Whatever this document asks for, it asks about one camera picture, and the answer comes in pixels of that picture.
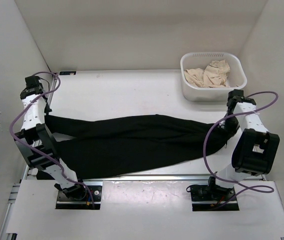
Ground black trousers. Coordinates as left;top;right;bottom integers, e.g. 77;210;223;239
45;114;233;180

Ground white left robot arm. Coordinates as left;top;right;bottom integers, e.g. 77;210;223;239
13;75;88;201

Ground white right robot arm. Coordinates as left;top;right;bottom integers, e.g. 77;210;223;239
206;89;280;200

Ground beige trousers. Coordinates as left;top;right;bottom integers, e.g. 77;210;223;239
184;59;231;88

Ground dark label sticker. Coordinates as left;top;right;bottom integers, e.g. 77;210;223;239
59;71;76;76

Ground white plastic laundry basket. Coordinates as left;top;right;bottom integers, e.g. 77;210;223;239
180;52;247;102

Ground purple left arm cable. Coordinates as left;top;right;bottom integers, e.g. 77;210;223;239
9;71;95;210

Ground aluminium table edge rail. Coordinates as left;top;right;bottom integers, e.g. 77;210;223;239
81;172;267;186

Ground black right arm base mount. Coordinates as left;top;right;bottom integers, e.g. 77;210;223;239
186;184;240;212

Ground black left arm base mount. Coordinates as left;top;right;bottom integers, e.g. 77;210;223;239
54;183;102;210

